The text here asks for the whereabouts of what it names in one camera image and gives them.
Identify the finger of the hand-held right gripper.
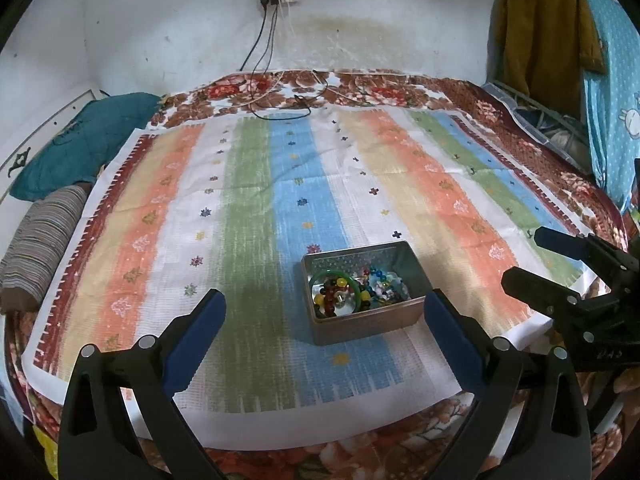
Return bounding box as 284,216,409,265
501,266,583,321
533,226,608,266

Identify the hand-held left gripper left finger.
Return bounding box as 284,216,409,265
57,287,236,480

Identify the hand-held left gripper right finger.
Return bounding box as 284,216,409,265
424,287,593,480

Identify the metal tin box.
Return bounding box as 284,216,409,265
301,240,435,347

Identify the multicolour glass bead bracelet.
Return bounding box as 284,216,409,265
356,264,401,306

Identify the green jade bangle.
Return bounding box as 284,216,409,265
309,269,362,317

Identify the yellow and brown bead bracelet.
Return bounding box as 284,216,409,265
314,279,353,318

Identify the striped patterned cloth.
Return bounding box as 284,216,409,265
22,107,598,453

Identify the blue rabbit print blanket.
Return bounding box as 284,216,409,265
565,0,640,211

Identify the brown striped pillow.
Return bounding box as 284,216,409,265
0,184,92,313

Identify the mustard garment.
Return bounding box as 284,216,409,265
492,0,608,116

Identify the teal pillow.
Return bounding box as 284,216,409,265
9,92,163,201

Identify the floral bedsheet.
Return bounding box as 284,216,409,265
0,67,640,480

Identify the white cable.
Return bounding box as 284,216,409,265
220,2,361,111

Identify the short black cable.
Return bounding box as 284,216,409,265
239,7,268,72

